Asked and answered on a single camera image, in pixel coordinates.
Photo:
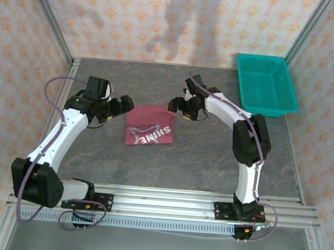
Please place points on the maroon printed t-shirt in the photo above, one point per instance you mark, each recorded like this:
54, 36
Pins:
144, 120

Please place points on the teal plastic mesh basket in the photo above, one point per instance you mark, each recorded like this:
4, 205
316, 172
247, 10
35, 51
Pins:
263, 80

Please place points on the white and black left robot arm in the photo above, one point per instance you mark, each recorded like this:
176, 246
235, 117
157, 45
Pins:
62, 131

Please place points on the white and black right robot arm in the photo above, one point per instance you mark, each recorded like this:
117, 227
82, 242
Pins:
223, 106

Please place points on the grey metal lower panel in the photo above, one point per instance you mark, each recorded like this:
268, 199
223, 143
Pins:
160, 246

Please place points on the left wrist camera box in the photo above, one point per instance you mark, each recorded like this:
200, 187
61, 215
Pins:
96, 87

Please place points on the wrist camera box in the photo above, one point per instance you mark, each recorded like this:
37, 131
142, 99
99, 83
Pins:
195, 84
96, 87

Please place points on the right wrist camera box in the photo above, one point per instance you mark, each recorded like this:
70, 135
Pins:
195, 84

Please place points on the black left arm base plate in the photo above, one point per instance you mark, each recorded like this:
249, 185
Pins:
106, 199

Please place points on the aluminium extrusion mounting rail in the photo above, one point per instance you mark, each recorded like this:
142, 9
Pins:
163, 203

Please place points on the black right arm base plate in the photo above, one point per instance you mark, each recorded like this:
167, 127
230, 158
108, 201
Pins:
221, 210

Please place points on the aluminium frame post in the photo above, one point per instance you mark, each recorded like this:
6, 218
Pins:
307, 31
48, 14

